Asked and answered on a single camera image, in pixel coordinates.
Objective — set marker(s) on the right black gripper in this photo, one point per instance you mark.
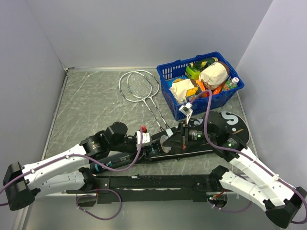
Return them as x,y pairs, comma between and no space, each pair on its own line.
184,136

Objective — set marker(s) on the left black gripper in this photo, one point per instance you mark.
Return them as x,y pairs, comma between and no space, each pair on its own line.
135,148

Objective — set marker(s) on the black racket bag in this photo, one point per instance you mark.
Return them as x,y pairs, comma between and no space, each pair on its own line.
221,126

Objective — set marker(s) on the black shuttlecock tube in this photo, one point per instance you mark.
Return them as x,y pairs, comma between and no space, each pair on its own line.
120,159

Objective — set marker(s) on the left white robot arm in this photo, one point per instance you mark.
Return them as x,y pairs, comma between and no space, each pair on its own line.
22,185

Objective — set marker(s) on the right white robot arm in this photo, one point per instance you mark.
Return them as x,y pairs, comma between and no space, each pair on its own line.
278,199

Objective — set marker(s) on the white badminton racket left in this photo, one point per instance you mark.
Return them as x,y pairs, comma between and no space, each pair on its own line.
124,89

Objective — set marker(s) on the yellow blue snack box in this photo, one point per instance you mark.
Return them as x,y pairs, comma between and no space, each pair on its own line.
191,94

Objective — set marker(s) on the orange snack box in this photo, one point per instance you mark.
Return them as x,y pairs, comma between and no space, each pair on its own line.
203,88

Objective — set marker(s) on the blue plastic basket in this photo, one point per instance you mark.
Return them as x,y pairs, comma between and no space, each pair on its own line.
177,69

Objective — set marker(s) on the green snack box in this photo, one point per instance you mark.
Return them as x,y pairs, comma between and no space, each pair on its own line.
192,73

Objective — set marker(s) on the green plastic bottle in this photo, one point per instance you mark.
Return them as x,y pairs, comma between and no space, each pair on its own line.
230,84

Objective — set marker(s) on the beige paper bag roll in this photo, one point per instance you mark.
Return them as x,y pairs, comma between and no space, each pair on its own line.
214,75

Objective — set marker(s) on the dark green bottle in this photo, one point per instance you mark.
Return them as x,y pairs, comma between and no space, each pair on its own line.
203,63

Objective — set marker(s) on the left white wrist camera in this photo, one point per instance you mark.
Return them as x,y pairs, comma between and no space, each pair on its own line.
143,137

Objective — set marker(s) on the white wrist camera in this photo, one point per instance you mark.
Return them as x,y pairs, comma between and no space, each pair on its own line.
143,137
186,109

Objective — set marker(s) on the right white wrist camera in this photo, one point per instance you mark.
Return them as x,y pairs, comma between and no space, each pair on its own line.
186,109

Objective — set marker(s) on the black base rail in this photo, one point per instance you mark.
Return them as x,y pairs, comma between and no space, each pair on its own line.
156,188

